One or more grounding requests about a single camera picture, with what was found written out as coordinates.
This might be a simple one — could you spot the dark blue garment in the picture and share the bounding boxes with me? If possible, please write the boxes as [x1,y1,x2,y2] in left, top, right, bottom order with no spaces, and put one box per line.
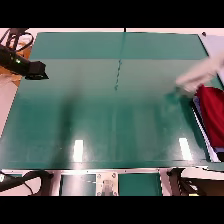
[214,146,224,163]

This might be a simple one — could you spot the brown cardboard box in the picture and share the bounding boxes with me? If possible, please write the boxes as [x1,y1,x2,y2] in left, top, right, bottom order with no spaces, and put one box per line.
[0,38,35,88]

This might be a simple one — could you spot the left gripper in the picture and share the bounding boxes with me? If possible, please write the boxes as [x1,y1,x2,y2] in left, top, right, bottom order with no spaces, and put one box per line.
[23,60,50,81]

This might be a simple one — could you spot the beige T-shirt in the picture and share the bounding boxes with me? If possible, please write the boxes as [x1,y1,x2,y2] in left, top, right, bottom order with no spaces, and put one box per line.
[174,53,224,95]

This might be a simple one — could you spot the red garment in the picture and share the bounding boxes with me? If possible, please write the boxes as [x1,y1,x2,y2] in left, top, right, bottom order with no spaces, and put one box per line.
[194,84,224,150]

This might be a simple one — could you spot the white garment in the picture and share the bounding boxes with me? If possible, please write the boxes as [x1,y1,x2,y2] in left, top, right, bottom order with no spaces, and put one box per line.
[192,98,222,163]

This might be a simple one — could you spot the black cable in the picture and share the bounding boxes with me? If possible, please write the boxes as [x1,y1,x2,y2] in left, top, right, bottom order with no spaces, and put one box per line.
[0,28,35,54]

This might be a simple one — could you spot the silver frame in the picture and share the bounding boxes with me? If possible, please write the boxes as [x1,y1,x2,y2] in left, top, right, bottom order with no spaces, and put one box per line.
[0,166,224,197]

